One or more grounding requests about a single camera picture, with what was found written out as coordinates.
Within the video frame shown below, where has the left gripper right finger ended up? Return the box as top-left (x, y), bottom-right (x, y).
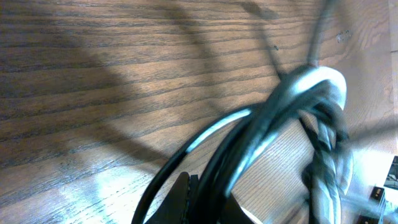
top-left (218, 195), bottom-right (254, 224)

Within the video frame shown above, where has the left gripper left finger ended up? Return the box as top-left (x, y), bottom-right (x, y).
top-left (146, 172), bottom-right (198, 224)

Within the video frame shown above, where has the black USB cable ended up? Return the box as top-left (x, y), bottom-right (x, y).
top-left (130, 0), bottom-right (398, 224)

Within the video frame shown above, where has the white USB cable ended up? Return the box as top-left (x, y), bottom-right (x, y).
top-left (185, 65), bottom-right (355, 224)

